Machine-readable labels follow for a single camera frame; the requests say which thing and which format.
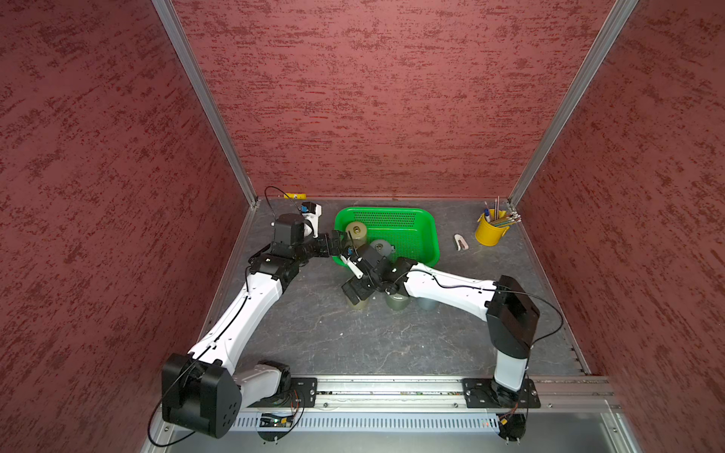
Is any beige tea canister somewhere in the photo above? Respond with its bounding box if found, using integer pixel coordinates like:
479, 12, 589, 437
346, 221, 367, 248
347, 298, 370, 311

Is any grey tea canister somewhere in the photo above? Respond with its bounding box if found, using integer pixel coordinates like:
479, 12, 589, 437
369, 239, 396, 259

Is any green tea canister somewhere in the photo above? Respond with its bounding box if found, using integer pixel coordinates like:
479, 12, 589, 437
385, 294, 411, 311

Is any grey-blue tea canister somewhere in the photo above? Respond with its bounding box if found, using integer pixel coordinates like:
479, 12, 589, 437
416, 297, 440, 311

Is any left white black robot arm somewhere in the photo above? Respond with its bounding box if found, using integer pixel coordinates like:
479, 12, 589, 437
159, 202, 345, 438

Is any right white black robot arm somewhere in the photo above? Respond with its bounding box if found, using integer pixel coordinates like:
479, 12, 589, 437
340, 245, 540, 408

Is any small white stapler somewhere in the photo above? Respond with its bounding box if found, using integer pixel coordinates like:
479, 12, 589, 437
453, 234, 469, 251

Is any yellow pen cup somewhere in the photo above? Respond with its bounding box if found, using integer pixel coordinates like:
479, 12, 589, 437
474, 210, 512, 247

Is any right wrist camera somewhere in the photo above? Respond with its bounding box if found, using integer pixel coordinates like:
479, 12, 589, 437
340, 251, 367, 279

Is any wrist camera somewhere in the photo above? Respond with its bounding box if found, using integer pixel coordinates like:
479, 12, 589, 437
299, 201, 323, 238
340, 251, 367, 279

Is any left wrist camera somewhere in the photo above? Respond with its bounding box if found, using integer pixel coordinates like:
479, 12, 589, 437
299, 201, 323, 238

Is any aluminium front rail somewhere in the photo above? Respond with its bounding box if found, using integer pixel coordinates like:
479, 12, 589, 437
140, 373, 644, 453

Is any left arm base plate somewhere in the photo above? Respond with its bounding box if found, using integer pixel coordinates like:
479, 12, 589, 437
251, 377, 318, 409

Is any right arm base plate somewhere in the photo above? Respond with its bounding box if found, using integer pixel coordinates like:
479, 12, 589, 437
461, 377, 541, 410

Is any left aluminium frame post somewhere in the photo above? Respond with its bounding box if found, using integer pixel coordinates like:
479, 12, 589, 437
152, 0, 259, 210

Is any aluminium frame post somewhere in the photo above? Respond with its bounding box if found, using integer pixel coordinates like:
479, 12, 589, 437
152, 0, 259, 210
508, 0, 638, 209

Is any right aluminium frame post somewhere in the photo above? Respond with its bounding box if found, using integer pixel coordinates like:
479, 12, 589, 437
508, 0, 638, 209

